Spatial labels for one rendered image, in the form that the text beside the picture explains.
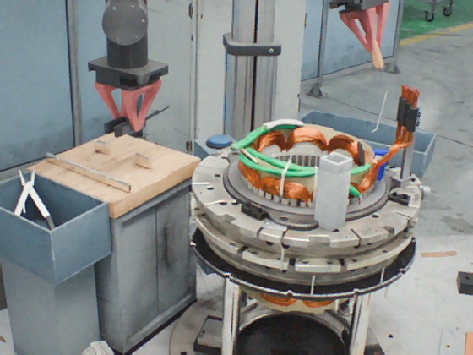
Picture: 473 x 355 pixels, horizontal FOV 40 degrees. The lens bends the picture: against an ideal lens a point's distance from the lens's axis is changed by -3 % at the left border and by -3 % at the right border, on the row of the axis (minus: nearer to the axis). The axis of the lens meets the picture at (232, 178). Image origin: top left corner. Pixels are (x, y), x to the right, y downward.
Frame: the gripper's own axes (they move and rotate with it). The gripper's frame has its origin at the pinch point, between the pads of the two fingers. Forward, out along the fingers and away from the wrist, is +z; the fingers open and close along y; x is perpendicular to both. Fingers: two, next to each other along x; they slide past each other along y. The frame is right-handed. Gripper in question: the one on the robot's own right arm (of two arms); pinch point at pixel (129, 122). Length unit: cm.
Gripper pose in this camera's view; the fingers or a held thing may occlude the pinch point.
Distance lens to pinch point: 97.5
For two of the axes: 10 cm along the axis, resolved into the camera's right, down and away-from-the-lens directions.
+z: -0.3, 8.9, 4.5
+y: 8.3, 2.7, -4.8
